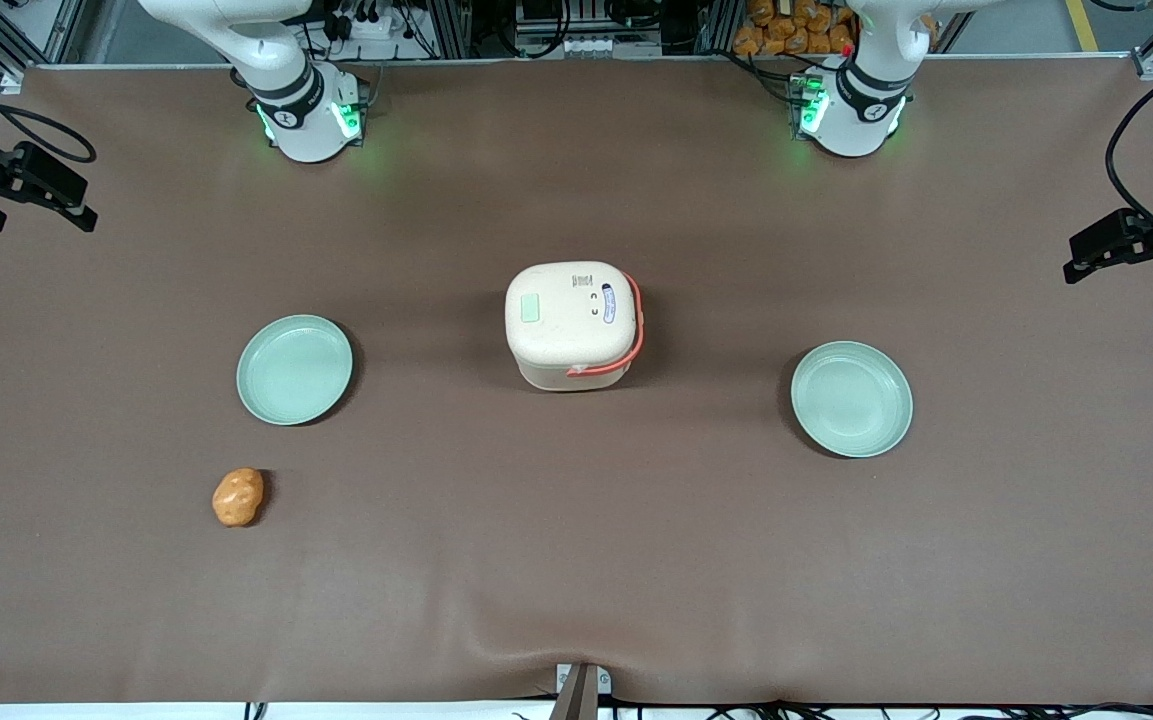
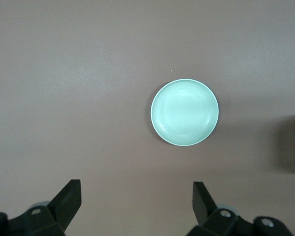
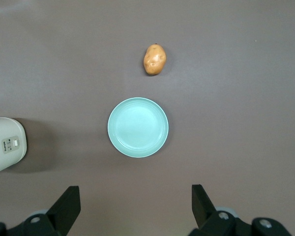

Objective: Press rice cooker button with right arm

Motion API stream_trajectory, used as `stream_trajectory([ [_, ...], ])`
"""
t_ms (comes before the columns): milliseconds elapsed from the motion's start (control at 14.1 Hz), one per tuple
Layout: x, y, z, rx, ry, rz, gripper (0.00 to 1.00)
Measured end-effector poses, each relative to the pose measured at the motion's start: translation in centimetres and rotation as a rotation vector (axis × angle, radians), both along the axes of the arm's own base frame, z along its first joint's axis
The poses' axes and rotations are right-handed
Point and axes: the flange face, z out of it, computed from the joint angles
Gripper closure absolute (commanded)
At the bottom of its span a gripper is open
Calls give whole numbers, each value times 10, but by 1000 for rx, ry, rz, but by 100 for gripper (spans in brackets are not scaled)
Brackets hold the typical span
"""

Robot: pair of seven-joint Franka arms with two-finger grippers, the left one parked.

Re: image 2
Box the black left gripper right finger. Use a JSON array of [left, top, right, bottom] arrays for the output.
[[186, 181, 254, 236]]

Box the pale green round plate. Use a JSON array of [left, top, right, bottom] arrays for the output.
[[150, 78, 220, 148]]

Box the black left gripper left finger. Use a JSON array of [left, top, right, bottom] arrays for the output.
[[23, 179, 83, 236]]

